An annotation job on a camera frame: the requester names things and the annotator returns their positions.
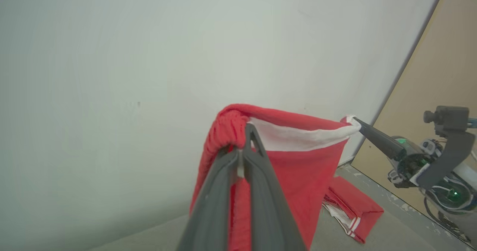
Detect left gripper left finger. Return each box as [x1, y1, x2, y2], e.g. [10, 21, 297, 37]
[177, 148, 243, 251]

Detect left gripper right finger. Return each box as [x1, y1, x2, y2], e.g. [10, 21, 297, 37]
[243, 123, 307, 251]

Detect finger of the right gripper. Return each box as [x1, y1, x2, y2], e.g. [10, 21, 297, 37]
[353, 117, 407, 161]

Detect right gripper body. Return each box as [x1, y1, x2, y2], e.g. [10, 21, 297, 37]
[388, 139, 433, 189]

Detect red basketball shorts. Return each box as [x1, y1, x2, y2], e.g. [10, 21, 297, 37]
[189, 104, 362, 251]

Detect red Bulls jersey white sleeves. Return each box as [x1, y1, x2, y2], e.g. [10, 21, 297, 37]
[322, 176, 384, 244]

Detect grey fabric sofa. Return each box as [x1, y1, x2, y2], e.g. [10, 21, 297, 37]
[86, 175, 448, 251]

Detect light wooden board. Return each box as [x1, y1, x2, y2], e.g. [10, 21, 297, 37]
[351, 0, 477, 244]

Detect thin black cable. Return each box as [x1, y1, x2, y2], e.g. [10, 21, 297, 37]
[424, 197, 471, 245]

